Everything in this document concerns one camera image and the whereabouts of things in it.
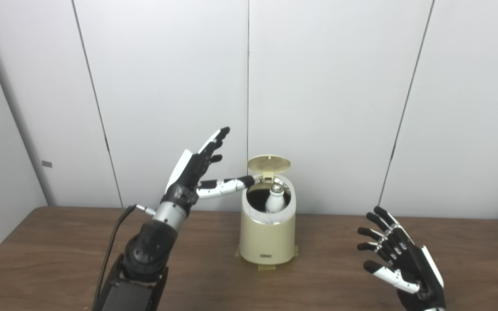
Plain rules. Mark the round cream bin lid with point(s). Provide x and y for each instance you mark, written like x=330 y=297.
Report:
x=269 y=163

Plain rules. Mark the cream-colored bin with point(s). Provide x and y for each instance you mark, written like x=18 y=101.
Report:
x=267 y=242

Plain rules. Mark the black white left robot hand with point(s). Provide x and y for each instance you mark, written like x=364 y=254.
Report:
x=186 y=179

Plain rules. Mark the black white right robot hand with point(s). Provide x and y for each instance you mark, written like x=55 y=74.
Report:
x=417 y=268

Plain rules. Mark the small white plastic bottle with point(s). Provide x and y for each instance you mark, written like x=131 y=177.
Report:
x=275 y=202

